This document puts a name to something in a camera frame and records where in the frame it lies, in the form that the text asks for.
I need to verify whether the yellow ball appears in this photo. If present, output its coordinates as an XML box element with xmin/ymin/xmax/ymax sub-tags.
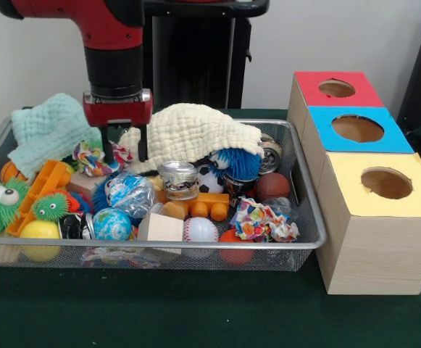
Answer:
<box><xmin>20</xmin><ymin>220</ymin><xmax>62</xmax><ymax>262</ymax></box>

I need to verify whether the cream waffle cloth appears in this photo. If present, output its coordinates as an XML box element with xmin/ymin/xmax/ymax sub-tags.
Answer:
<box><xmin>117</xmin><ymin>103</ymin><xmax>265</xmax><ymax>175</ymax></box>

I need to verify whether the plain wooden cube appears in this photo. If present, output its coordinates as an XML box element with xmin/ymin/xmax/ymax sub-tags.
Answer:
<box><xmin>137</xmin><ymin>212</ymin><xmax>185</xmax><ymax>243</ymax></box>

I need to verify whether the wooden box with three holes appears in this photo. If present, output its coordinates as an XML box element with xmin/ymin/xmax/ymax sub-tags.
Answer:
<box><xmin>286</xmin><ymin>70</ymin><xmax>421</xmax><ymax>297</ymax></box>

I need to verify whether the crumpled colourful paper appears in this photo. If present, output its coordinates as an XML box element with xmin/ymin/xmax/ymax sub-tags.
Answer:
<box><xmin>72</xmin><ymin>139</ymin><xmax>134</xmax><ymax>178</ymax></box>
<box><xmin>230</xmin><ymin>197</ymin><xmax>301</xmax><ymax>244</ymax></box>

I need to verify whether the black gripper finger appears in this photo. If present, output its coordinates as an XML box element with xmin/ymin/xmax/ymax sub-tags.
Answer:
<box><xmin>137</xmin><ymin>123</ymin><xmax>149</xmax><ymax>163</ymax></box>
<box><xmin>100</xmin><ymin>125</ymin><xmax>116</xmax><ymax>165</ymax></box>

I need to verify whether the white baseball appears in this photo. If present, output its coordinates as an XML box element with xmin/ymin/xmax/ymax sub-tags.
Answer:
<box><xmin>183</xmin><ymin>217</ymin><xmax>219</xmax><ymax>260</ymax></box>

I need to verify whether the small orange basketball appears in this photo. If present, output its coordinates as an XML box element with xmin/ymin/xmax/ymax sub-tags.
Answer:
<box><xmin>0</xmin><ymin>161</ymin><xmax>28</xmax><ymax>183</ymax></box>

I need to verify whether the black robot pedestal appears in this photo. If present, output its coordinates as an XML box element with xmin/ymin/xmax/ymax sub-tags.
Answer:
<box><xmin>143</xmin><ymin>0</ymin><xmax>271</xmax><ymax>109</ymax></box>

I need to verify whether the shallow mesh bin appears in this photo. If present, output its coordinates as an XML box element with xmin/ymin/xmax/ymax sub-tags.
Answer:
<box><xmin>0</xmin><ymin>112</ymin><xmax>328</xmax><ymax>273</ymax></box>

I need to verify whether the mint green cloth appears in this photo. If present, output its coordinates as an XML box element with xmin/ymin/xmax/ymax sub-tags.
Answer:
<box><xmin>7</xmin><ymin>93</ymin><xmax>104</xmax><ymax>181</ymax></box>

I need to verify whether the crumpled clear blue plastic bag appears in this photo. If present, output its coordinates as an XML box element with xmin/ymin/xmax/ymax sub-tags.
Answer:
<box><xmin>107</xmin><ymin>172</ymin><xmax>157</xmax><ymax>218</ymax></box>

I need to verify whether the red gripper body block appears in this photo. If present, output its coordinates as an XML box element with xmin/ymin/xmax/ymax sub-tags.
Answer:
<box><xmin>82</xmin><ymin>88</ymin><xmax>154</xmax><ymax>128</ymax></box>

